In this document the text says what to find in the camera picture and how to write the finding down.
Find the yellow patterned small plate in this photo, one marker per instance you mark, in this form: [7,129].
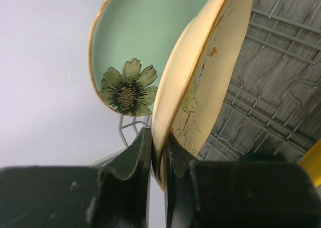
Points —
[311,163]

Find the cream bird plate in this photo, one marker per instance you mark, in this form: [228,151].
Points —
[196,78]

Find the grey wire dish rack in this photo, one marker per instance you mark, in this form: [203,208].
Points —
[273,102]

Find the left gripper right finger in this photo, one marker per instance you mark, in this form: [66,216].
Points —
[234,193]

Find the green flower plate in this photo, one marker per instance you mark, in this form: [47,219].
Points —
[130,43]

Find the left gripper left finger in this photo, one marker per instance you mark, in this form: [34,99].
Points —
[113,195]

